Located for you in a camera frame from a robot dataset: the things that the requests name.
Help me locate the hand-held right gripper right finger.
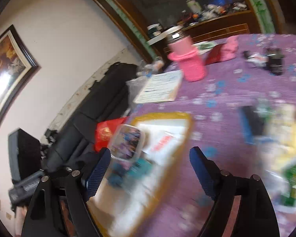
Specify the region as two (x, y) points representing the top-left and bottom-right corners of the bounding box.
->
(189, 146), (280, 237)

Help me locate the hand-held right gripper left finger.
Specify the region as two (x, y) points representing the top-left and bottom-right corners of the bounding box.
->
(22, 148), (111, 237)

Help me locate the red plastic bag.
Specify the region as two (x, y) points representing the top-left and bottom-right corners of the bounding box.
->
(94, 117), (128, 153)

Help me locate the clear plastic lidded box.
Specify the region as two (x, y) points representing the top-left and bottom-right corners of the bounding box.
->
(107, 124), (146, 162)

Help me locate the yellow rimmed white tray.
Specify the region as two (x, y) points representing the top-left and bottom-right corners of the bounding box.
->
(86, 112), (194, 237)

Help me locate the black sofa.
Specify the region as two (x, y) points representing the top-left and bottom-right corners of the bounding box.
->
(43, 62), (139, 176)

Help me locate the purple floral bedsheet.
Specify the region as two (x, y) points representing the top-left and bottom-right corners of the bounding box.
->
(84, 33), (296, 237)

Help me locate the blue black object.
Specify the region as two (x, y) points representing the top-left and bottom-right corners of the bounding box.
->
(239, 105), (274, 146)

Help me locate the black electronic device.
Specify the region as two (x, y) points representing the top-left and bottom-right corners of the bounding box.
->
(8, 128), (50, 205)

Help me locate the white printed paper sheet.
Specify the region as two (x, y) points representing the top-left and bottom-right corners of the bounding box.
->
(134, 70), (183, 104)

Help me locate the pink bottle with sleeve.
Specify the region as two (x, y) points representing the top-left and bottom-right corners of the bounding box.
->
(166, 31), (208, 82)

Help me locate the dark red pouch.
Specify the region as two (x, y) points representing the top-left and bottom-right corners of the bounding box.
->
(204, 43), (226, 66)

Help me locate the pink knit cloth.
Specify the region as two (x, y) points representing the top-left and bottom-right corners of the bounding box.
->
(218, 35), (239, 62)

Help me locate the black cylindrical bottle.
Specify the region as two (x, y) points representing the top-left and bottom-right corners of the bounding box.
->
(265, 47), (286, 76)

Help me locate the dark wooden cabinet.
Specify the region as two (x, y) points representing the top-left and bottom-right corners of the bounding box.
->
(73, 0), (278, 63)

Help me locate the white plastic bottle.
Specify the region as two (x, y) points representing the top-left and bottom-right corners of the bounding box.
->
(186, 0), (203, 15)

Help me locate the framed wall painting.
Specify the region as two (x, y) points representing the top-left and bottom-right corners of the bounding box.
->
(0, 25), (41, 151)

